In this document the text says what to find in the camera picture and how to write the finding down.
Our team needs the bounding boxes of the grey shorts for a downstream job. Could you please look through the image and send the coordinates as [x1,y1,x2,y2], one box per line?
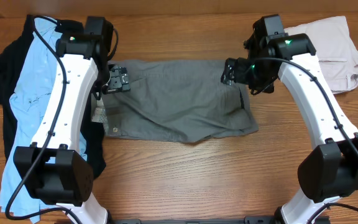
[92,60,259,143]

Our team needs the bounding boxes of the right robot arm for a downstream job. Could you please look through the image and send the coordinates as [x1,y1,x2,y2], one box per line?
[221,14,358,224]

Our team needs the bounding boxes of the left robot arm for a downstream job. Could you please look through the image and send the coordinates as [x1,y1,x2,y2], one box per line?
[13,16,131,223]

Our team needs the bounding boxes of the folded beige shorts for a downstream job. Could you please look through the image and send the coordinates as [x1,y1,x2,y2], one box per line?
[285,16,358,94]

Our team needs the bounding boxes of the black shirt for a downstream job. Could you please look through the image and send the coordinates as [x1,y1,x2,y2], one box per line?
[0,15,83,162]

